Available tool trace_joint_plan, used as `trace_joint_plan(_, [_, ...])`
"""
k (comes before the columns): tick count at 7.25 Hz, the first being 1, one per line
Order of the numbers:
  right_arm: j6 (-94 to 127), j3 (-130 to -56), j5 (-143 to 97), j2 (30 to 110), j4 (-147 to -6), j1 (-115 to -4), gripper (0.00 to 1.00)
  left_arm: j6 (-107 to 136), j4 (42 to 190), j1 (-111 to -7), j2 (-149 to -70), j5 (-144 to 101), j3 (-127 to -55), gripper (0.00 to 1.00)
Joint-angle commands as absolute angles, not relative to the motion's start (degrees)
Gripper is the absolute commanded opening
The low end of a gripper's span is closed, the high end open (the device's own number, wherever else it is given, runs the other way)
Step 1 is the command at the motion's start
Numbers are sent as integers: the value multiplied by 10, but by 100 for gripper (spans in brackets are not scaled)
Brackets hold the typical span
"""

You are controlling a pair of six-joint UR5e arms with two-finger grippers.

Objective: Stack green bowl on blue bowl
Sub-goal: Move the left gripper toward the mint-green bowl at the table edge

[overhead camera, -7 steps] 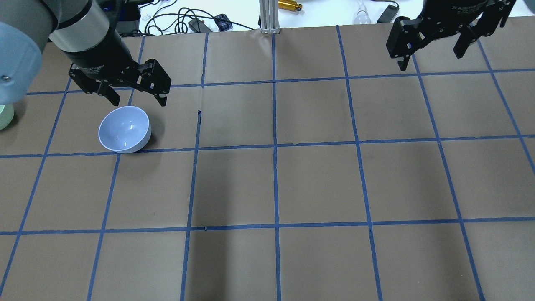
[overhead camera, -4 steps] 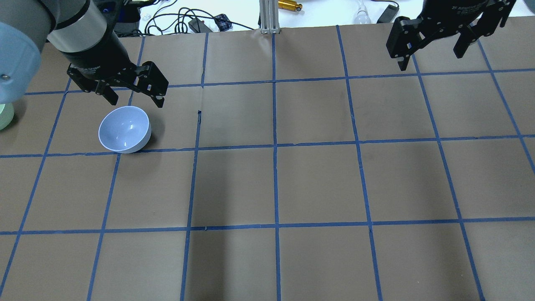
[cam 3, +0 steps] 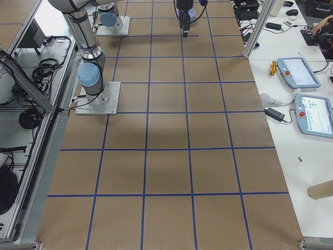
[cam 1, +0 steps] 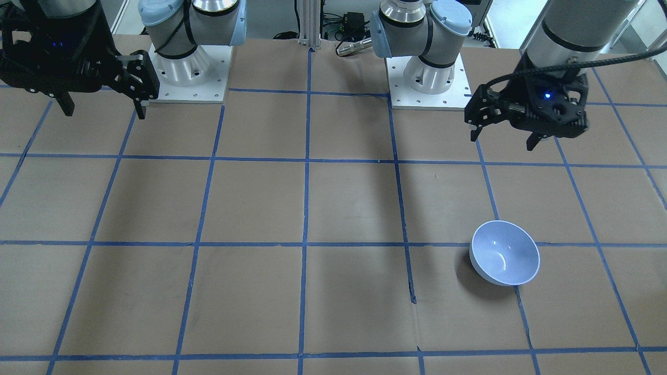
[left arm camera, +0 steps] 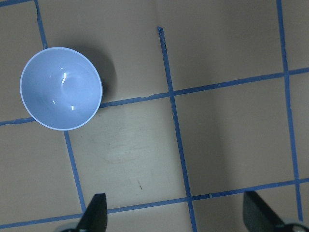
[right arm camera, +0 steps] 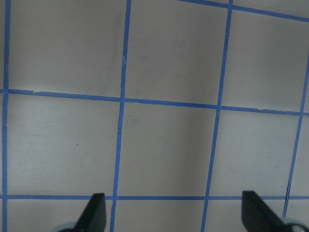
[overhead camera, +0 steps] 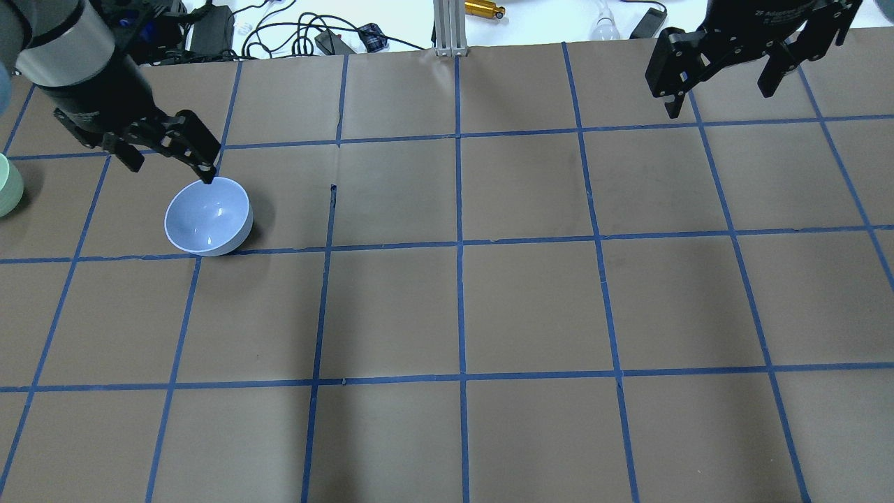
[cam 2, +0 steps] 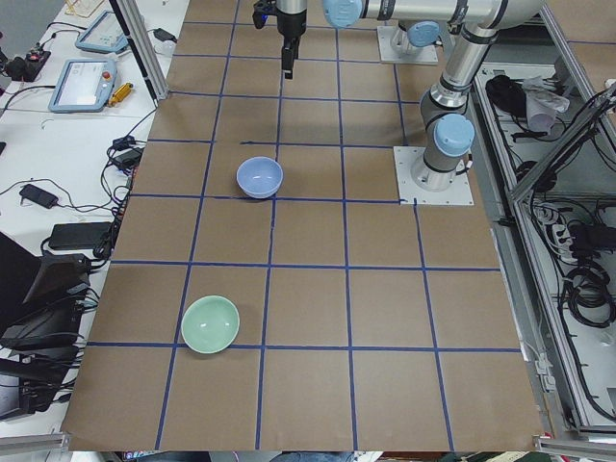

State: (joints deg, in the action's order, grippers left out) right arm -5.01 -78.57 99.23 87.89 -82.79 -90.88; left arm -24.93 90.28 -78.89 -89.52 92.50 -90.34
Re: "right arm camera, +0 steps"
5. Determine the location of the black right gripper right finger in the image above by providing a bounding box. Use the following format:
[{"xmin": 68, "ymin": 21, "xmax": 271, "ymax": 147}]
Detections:
[{"xmin": 241, "ymin": 191, "xmax": 285, "ymax": 232}]

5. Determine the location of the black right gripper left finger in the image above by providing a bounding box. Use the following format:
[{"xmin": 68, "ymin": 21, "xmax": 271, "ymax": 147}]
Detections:
[{"xmin": 75, "ymin": 193, "xmax": 106, "ymax": 232}]

